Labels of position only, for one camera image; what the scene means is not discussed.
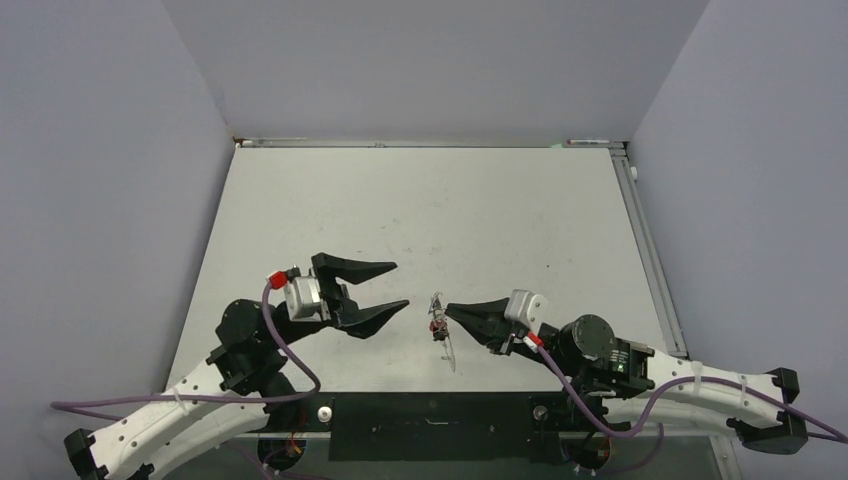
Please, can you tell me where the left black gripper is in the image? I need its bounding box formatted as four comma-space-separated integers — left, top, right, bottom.
268, 255, 408, 349

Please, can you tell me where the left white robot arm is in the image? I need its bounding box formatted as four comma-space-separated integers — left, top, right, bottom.
51, 252, 409, 479

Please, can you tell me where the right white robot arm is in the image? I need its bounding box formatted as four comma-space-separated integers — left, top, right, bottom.
444, 290, 809, 455

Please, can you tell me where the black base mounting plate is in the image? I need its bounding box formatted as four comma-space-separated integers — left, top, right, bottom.
260, 392, 596, 464

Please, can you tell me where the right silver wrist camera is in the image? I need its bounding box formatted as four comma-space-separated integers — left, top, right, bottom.
504, 289, 548, 334

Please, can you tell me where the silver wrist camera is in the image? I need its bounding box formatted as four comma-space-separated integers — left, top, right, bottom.
504, 289, 548, 334
283, 276, 324, 322

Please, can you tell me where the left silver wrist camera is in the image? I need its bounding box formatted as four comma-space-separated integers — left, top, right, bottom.
283, 276, 324, 322

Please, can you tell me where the aluminium frame rail back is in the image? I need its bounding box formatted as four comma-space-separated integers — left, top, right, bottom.
234, 138, 627, 150

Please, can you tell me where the aluminium frame rail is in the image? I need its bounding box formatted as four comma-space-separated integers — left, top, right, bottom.
610, 143, 678, 326
234, 138, 627, 150

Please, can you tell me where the aluminium frame rail right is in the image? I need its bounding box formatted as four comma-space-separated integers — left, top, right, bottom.
610, 143, 678, 326

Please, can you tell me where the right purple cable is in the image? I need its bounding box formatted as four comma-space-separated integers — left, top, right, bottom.
526, 334, 848, 444

